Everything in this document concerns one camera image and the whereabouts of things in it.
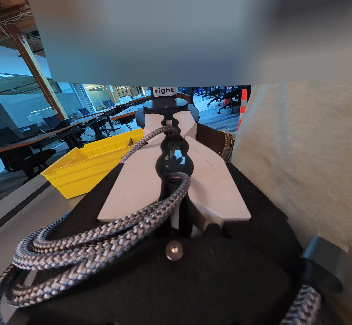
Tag grey braided usb cable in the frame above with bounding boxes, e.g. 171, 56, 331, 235
0, 126, 344, 325

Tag person's cream shirt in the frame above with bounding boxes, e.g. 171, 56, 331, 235
230, 80, 352, 255

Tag wooden post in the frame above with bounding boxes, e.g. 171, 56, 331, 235
4, 23, 69, 120

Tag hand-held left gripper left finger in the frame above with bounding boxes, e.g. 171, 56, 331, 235
97, 131, 169, 222

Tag person's right forearm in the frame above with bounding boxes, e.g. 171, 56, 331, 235
196, 124, 228, 155

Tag orange traffic cone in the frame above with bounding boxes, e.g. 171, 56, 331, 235
237, 89, 248, 131

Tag black office chair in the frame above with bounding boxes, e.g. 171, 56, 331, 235
0, 127, 57, 179

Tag gold bracelets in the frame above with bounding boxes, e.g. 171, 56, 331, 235
218, 129, 236, 162

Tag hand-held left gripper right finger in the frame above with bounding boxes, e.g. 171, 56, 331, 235
170, 137, 251, 238

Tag wooden office desk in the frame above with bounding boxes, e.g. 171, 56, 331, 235
109, 102, 145, 125
0, 112, 108, 155

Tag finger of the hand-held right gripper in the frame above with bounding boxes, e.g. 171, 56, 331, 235
144, 113, 166, 145
175, 111, 198, 141

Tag large yellow plastic bin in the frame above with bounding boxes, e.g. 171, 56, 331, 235
40, 128, 145, 200

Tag black laptop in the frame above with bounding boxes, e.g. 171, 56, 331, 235
43, 115, 75, 130

